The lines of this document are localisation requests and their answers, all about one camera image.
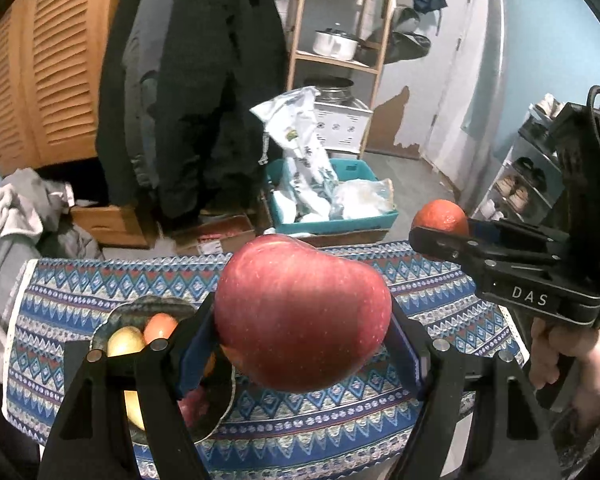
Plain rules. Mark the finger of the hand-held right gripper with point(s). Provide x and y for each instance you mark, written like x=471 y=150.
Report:
x=455 y=252
x=520 y=237

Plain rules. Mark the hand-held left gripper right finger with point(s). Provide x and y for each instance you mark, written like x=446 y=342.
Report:
x=405 y=352

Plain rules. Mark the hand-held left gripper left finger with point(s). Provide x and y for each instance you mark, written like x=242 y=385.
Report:
x=200 y=347

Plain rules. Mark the dark red apple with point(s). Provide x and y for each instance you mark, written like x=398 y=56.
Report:
x=194 y=402

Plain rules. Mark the person's right hand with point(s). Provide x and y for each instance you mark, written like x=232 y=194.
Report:
x=555 y=345

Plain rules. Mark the brown shoes pair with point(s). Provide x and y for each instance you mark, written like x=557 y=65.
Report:
x=512 y=195

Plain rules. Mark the dark shoes pair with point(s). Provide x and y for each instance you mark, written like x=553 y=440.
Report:
x=530 y=170

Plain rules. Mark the white shoe rack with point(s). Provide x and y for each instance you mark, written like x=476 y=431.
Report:
x=525 y=145

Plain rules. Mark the teal plastic bin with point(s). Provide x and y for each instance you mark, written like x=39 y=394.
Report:
x=375 y=222

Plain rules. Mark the cardboard box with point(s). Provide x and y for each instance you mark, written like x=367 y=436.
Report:
x=215 y=237

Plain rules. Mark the patterned blue tablecloth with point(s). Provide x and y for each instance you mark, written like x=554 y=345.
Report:
x=330 y=435

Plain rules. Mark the wooden drawer box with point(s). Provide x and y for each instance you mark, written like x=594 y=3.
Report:
x=110 y=227

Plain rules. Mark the white printed box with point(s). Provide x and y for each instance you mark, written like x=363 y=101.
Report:
x=342 y=127

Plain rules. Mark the white printed plastic bag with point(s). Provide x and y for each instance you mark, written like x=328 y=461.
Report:
x=300 y=150

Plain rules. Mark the metal canister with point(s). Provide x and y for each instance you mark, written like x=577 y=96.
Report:
x=335 y=91

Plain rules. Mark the grey clothing pile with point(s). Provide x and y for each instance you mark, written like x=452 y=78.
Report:
x=10 y=240

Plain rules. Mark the dark hanging bag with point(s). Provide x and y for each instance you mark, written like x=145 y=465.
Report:
x=410 y=35

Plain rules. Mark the steel cooking pot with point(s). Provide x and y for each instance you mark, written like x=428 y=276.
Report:
x=335 y=45

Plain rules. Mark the dark hanging coats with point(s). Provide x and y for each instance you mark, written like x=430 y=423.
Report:
x=205 y=85

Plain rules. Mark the wooden shelf rack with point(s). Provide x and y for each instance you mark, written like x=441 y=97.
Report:
x=300 y=10

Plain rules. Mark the wooden louvred cabinet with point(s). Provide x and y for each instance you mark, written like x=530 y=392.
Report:
x=45 y=60

